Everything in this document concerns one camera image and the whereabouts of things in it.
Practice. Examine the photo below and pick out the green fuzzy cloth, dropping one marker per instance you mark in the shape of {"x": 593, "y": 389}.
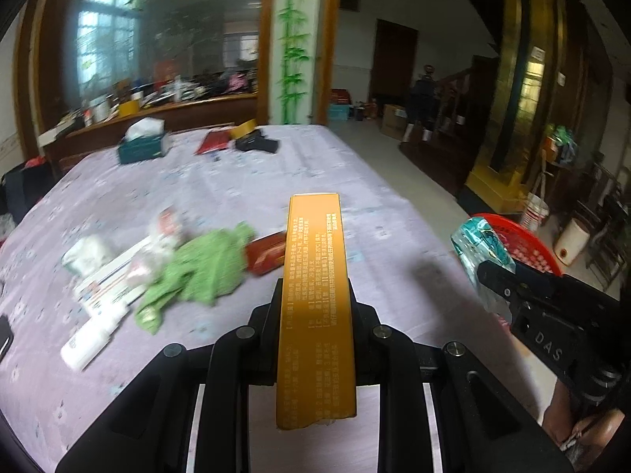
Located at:
{"x": 197, "y": 271}

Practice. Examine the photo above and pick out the dark red flat packet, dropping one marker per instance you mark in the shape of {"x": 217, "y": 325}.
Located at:
{"x": 213, "y": 142}

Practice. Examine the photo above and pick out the red gift box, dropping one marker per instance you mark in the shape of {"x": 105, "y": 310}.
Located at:
{"x": 340, "y": 96}

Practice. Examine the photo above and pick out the wooden counter ledge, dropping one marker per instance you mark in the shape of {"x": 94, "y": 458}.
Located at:
{"x": 197, "y": 108}

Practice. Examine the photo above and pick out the orange carton box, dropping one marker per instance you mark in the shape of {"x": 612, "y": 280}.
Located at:
{"x": 315, "y": 281}

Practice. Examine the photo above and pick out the white cylinder bin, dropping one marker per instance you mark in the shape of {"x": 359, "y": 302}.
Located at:
{"x": 572, "y": 241}

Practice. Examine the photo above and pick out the red plastic basket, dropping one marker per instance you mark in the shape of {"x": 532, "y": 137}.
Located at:
{"x": 532, "y": 251}

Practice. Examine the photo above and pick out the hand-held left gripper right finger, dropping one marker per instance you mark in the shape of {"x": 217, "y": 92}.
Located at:
{"x": 365, "y": 325}

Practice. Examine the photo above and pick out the red snack packet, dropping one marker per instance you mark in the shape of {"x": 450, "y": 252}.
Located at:
{"x": 263, "y": 254}

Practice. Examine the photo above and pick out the brown wooden door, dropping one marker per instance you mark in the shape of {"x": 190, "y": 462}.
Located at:
{"x": 394, "y": 59}

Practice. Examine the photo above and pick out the yellow tape roll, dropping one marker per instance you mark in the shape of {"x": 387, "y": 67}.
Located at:
{"x": 244, "y": 130}

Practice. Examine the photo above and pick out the person's right hand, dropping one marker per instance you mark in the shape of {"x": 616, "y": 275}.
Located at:
{"x": 586, "y": 428}

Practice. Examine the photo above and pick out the white printed carton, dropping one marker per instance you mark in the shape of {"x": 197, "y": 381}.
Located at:
{"x": 106, "y": 281}

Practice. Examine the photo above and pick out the gold black pillar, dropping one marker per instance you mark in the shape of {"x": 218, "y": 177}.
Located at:
{"x": 512, "y": 108}

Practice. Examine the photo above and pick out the white bottle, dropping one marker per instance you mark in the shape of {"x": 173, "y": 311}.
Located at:
{"x": 88, "y": 342}

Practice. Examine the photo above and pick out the black bag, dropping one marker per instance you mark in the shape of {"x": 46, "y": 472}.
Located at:
{"x": 24, "y": 187}

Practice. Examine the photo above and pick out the white bucket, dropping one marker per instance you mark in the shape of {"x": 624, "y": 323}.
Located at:
{"x": 535, "y": 214}

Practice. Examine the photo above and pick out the black pouch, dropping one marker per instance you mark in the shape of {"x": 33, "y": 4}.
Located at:
{"x": 256, "y": 144}

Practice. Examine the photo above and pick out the teal tissue box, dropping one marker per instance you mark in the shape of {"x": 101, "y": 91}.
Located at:
{"x": 143, "y": 150}

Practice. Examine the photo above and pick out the bamboo wall sticker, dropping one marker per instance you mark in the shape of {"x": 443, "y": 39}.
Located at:
{"x": 293, "y": 59}

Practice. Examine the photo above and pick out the white plastic bag red print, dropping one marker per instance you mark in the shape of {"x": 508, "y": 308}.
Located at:
{"x": 165, "y": 226}

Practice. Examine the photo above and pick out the cardboard box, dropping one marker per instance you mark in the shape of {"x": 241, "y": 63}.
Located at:
{"x": 392, "y": 120}

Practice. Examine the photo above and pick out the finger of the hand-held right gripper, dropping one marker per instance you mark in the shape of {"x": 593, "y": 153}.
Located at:
{"x": 507, "y": 278}

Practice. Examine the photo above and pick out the purple floral tablecloth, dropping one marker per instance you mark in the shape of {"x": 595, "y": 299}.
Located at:
{"x": 345, "y": 182}

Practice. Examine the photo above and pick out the teal cartoon tissue packet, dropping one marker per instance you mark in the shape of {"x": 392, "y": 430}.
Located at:
{"x": 480, "y": 241}

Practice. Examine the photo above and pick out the white packet green edge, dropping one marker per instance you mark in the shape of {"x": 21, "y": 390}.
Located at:
{"x": 86, "y": 251}

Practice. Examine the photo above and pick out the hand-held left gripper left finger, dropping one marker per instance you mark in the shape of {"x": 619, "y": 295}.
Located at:
{"x": 266, "y": 325}

